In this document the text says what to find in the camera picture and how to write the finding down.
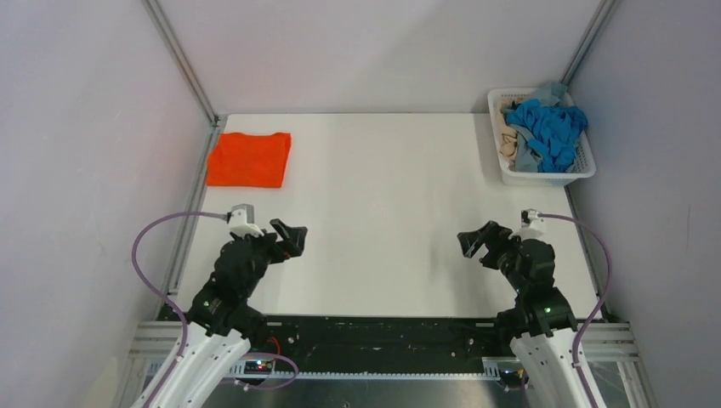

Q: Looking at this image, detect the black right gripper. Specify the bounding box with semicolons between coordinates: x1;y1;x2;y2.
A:
457;219;525;292

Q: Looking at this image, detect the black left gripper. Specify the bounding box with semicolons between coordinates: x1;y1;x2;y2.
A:
230;218;306;297

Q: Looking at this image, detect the blue t-shirt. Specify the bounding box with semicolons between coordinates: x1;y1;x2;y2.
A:
502;99;588;173

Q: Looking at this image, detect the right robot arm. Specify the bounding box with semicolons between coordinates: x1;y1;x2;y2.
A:
457;221;605;407

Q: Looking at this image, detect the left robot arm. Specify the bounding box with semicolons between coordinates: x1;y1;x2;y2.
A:
131;206;308;407

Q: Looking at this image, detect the folded orange t-shirt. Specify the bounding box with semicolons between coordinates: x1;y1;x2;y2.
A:
206;133;292;189

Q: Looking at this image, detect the grey-blue crumpled t-shirt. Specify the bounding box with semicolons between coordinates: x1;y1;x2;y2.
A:
504;82;574;173

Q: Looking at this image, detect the beige crumpled t-shirt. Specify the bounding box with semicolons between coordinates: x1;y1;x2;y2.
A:
496;98;518;165

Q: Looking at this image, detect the white plastic laundry basket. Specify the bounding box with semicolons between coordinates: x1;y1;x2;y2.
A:
487;87;596;187

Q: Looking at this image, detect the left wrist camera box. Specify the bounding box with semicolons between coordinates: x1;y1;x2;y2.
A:
227;203;264;238

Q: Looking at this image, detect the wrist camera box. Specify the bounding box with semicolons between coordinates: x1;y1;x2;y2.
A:
511;209;546;241
227;203;264;238

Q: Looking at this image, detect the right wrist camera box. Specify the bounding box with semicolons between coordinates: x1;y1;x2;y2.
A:
511;209;546;241

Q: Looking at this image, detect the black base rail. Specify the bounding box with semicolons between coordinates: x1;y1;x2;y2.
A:
157;303;606;378

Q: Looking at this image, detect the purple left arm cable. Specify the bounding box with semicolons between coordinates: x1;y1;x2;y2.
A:
131;211;300;408

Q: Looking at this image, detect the aluminium frame profile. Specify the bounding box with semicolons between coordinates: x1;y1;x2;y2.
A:
111;321;658;407

